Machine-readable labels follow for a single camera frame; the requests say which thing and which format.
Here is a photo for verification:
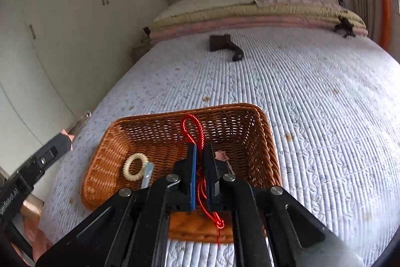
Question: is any red braided cord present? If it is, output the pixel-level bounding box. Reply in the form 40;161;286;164
180;114;225;245

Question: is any white quilted bedspread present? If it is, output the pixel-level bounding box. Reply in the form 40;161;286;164
37;26;400;267

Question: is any pink pig charm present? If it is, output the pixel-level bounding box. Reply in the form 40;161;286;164
214;150;236;175

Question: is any silver blue hair clip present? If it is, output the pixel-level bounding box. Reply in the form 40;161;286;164
140;162;156;189

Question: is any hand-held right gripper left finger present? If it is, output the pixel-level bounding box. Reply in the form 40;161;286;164
35;143;198;267

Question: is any orange curtain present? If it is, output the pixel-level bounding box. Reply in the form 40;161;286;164
376;0;392;50

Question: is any dark brown sock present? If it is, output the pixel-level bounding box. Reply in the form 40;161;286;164
209;35;244;62

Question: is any white pillow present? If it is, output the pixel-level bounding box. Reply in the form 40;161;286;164
153;0;259;20

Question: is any brown wicker basket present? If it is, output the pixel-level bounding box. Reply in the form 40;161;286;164
80;103;283;244

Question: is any white wardrobe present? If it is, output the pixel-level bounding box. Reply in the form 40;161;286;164
0;0;171;170

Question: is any cardboard box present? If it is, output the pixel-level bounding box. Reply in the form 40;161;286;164
19;194;45;215

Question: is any white beaded ring bracelet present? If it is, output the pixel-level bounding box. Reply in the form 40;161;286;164
123;153;149;182

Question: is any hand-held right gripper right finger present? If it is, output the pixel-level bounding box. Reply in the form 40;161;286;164
203;143;327;267

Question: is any black cloth bow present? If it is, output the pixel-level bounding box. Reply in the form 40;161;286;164
333;17;356;38

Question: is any folded beige pink blanket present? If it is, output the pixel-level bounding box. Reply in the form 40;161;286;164
150;3;369;42

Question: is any silver wardrobe handle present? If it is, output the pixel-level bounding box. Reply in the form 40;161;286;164
67;111;93;133

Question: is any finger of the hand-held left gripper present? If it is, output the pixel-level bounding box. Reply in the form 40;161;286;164
18;133;74;190

